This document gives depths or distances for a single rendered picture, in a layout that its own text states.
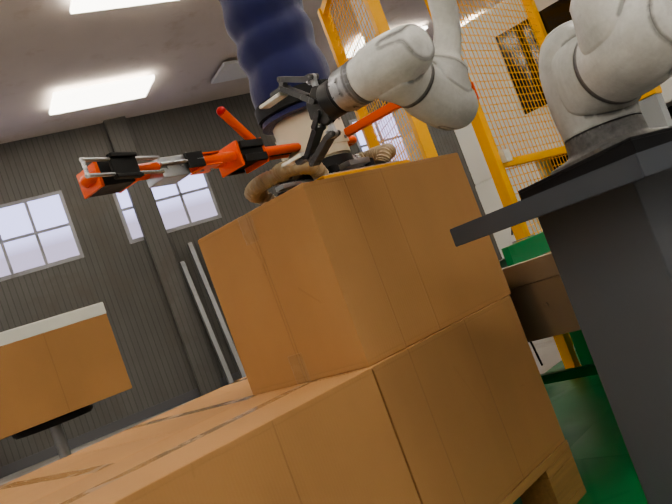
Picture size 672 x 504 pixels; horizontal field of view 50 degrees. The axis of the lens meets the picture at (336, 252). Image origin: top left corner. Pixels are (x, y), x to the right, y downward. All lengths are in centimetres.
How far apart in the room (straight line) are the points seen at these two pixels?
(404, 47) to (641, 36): 38
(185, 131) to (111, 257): 214
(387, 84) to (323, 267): 40
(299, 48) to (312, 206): 50
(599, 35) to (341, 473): 89
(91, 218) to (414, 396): 883
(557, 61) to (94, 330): 239
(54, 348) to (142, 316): 680
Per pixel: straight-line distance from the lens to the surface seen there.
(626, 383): 153
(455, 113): 146
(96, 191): 146
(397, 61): 133
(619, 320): 148
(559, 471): 197
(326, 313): 152
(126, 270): 1008
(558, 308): 197
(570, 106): 148
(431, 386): 160
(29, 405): 321
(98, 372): 330
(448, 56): 147
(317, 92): 146
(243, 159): 164
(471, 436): 168
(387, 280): 158
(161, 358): 1002
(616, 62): 134
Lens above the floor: 71
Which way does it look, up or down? 3 degrees up
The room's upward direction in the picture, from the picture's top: 20 degrees counter-clockwise
